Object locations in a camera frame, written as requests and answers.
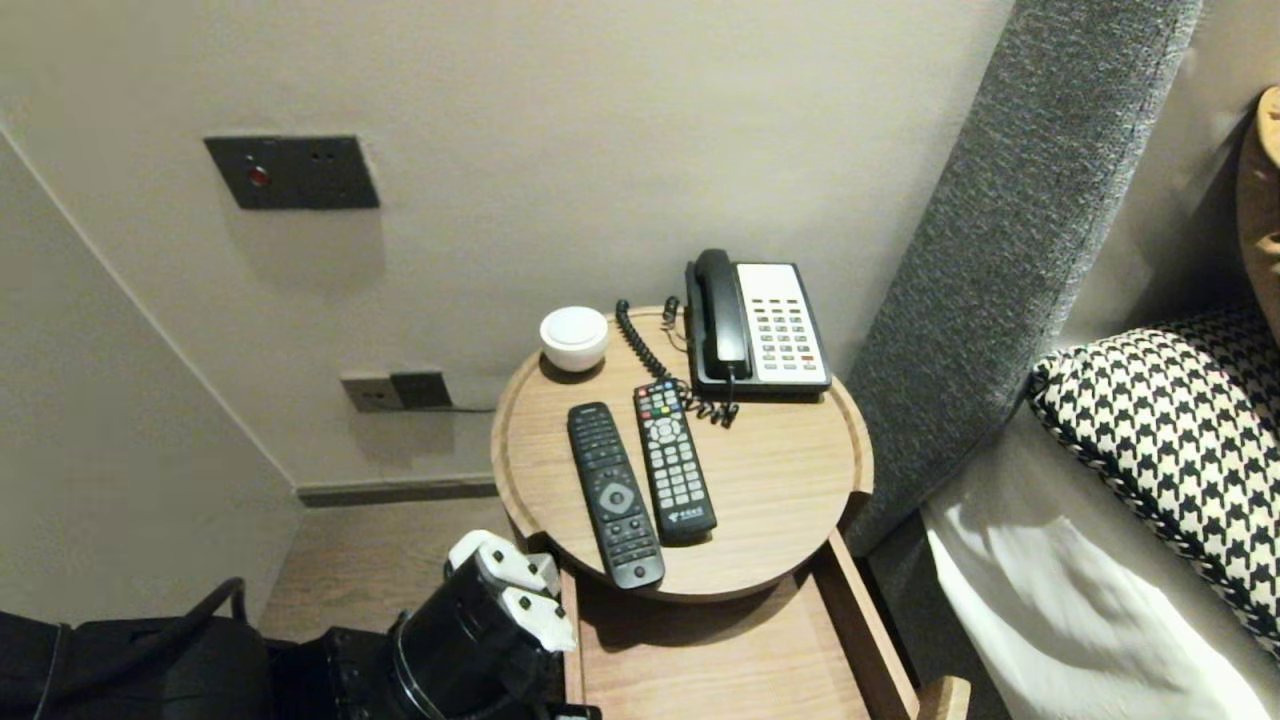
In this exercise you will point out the black and white telephone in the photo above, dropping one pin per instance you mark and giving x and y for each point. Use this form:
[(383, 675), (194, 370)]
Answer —
[(785, 330)]

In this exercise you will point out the black remote grey navigation pad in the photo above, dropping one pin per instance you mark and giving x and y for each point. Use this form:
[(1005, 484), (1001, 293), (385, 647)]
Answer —
[(615, 500)]

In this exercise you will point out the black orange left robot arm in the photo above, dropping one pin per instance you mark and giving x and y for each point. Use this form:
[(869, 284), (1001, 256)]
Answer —
[(460, 640)]

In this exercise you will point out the round wooden nightstand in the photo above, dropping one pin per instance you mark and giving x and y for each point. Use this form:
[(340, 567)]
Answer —
[(780, 470)]

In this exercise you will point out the wooden nightstand drawer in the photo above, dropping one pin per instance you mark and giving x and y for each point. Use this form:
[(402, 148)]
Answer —
[(700, 660)]

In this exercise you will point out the white bed sheet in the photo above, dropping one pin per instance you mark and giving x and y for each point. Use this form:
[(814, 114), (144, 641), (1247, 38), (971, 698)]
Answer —
[(1080, 620)]

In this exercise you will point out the light wooden rounded object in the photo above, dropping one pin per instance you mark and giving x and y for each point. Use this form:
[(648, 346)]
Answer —
[(1262, 200)]

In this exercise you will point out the silver wall socket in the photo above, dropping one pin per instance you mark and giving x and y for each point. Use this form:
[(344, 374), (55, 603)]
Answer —
[(368, 393)]

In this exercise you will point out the small white round device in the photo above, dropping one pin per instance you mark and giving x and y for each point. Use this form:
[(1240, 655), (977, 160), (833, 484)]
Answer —
[(575, 338)]

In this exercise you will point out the grey fabric headboard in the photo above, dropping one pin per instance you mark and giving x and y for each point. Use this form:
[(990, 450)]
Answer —
[(1000, 250)]

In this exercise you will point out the dark wall switch panel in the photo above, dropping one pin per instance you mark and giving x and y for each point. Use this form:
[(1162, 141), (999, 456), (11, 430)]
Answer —
[(290, 172)]

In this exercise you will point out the dark grey bed base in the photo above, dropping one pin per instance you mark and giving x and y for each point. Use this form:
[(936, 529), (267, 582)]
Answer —
[(915, 600)]

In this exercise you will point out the black white houndstooth pillow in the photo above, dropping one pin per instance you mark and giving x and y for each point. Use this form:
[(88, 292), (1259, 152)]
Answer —
[(1170, 440)]

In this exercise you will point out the black telephone handset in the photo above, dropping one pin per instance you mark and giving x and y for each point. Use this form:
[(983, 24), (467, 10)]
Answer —
[(722, 310)]

